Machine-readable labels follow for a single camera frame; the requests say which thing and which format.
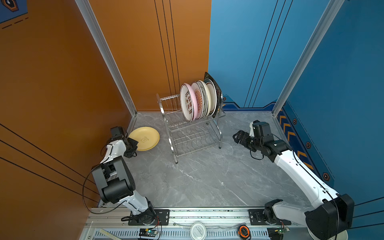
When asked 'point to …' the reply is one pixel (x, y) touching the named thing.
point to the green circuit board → (147, 232)
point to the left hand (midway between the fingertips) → (135, 144)
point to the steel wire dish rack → (185, 137)
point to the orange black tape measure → (244, 232)
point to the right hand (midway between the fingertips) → (236, 138)
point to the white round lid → (198, 231)
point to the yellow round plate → (147, 137)
